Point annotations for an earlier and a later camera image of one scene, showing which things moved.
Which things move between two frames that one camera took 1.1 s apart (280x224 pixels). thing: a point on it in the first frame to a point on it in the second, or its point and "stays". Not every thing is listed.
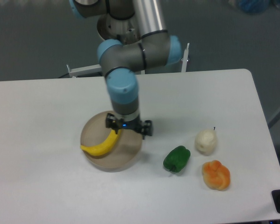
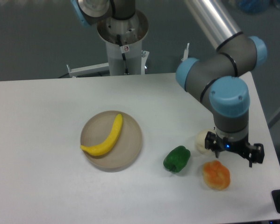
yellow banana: (104, 147) stays
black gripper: (145, 127) to (254, 152)
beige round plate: (124, 153) stays
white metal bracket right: (185, 59) stays
